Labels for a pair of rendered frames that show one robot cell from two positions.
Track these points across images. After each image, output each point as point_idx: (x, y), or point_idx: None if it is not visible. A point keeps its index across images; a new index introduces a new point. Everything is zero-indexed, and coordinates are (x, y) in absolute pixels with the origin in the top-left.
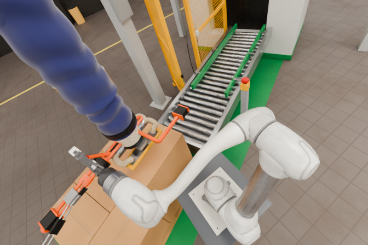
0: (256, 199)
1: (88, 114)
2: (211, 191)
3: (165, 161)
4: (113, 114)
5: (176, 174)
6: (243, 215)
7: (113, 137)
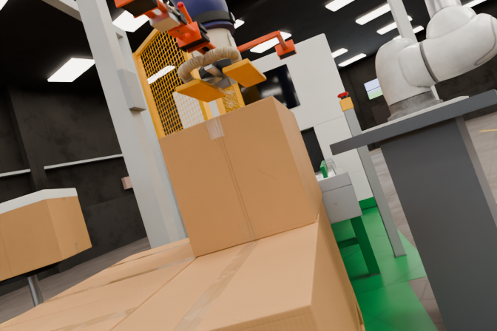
0: None
1: None
2: (392, 41)
3: (288, 111)
4: None
5: (314, 187)
6: (449, 4)
7: (212, 12)
